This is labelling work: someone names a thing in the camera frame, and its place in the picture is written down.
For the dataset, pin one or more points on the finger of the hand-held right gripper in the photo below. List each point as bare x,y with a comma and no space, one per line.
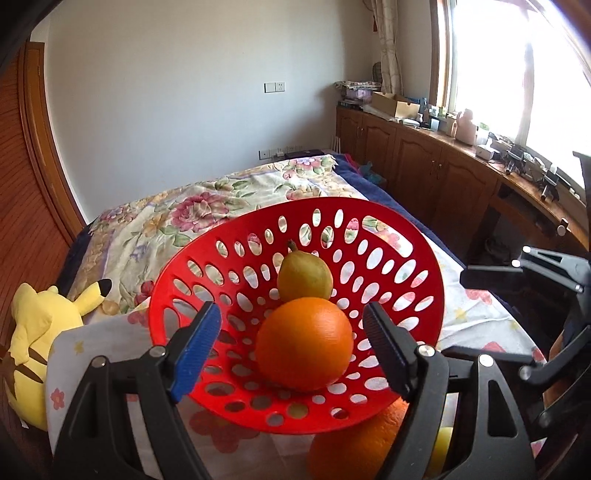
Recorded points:
485,355
489,275

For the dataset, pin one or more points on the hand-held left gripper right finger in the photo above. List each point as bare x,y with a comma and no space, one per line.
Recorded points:
383,344

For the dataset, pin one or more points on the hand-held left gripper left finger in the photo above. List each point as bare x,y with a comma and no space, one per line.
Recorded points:
198,350

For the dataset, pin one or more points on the medium orange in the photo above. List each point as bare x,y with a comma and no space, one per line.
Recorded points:
304,344

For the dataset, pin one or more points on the red perforated plastic basket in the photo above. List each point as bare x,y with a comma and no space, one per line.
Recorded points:
406,258

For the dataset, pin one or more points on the small yellow-green fruit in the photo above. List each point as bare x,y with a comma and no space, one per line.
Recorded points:
441,450

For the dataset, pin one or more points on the large orange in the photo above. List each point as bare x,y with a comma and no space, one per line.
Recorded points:
351,452

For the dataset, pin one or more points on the black clamp tool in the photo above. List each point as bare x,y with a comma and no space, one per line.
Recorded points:
516,158
550,183

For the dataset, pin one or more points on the white fruit-print cloth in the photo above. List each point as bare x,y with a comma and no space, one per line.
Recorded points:
115,341

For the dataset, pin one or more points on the yellow-green pear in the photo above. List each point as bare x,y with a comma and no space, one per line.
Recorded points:
304,277

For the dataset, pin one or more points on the pink bottle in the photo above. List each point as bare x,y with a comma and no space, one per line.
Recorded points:
467,127

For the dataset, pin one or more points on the wooden cabinet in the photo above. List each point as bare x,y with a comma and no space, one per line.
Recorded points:
415,161

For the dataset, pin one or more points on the window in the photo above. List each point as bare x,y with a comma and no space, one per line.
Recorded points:
508,55

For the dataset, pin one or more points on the floral bedsheet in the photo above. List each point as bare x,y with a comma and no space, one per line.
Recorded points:
184,207

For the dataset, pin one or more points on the teal cloth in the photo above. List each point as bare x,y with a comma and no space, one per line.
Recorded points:
371,171

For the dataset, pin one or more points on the yellow plush toy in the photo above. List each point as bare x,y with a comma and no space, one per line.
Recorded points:
32,323

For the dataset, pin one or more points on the cardboard box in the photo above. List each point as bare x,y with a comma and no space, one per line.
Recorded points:
395,105

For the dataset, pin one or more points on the black flat device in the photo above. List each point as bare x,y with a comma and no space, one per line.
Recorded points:
302,153

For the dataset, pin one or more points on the patterned curtain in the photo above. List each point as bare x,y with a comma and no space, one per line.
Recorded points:
390,46

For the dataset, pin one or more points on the white wall outlet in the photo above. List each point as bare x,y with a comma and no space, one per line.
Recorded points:
270,153

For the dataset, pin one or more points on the white wall switch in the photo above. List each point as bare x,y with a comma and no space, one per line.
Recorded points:
274,86

